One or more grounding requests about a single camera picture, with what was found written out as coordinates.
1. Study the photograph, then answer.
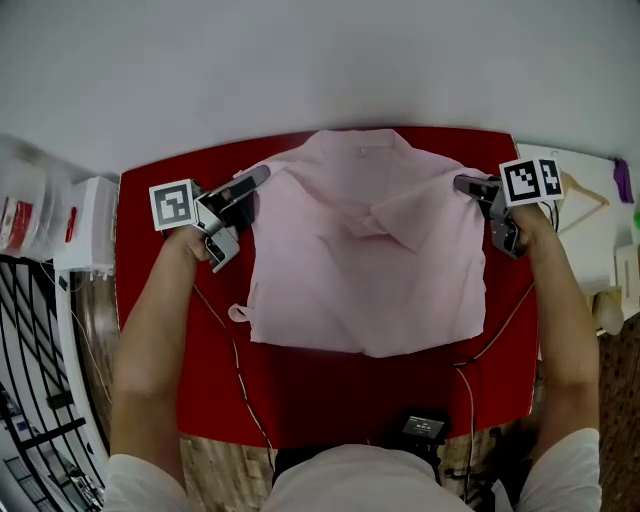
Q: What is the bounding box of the white side table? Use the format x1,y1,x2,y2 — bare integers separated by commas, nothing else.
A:
514,142,640,334

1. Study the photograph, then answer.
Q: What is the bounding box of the person's left forearm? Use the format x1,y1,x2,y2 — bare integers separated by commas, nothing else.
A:
109,224,212,482

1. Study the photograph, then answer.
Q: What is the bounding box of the person's white shirt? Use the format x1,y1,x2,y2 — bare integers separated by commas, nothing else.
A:
102,427,604,512

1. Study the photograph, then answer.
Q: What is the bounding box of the clear water jug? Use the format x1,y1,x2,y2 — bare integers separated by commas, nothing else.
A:
0,134,76,262

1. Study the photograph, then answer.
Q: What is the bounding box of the purple cloth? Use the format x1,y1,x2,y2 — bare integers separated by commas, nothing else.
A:
612,157,636,206

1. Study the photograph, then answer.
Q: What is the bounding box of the black metal railing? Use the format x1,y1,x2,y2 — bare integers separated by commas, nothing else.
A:
0,252,112,512

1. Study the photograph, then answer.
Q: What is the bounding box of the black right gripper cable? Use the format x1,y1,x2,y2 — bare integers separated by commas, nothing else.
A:
452,284,537,502

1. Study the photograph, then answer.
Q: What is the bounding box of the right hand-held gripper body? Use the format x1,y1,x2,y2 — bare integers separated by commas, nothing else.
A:
452,157,564,261

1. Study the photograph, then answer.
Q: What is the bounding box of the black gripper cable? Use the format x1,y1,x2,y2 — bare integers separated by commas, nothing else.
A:
192,284,277,472
452,284,537,502

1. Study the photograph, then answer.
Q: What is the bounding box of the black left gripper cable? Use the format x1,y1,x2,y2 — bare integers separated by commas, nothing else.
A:
192,284,277,472

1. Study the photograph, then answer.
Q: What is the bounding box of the wooden clothes hanger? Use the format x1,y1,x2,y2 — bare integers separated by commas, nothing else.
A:
549,149,612,236

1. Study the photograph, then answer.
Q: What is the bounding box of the pink robe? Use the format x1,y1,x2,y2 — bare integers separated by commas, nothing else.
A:
247,128,494,359

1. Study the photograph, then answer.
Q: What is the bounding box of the red tablecloth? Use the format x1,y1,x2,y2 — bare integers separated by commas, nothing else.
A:
115,125,542,450

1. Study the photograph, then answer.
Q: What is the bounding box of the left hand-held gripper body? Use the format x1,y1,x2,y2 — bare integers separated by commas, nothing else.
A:
148,164,272,274

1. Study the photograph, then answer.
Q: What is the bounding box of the black device with screen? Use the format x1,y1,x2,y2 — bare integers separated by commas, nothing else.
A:
399,408,452,444

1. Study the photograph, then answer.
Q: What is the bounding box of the white floor cable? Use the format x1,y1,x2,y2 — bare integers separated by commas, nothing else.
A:
69,309,114,407

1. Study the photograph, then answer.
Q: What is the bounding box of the person's right forearm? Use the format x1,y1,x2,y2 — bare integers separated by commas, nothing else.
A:
512,202,601,467

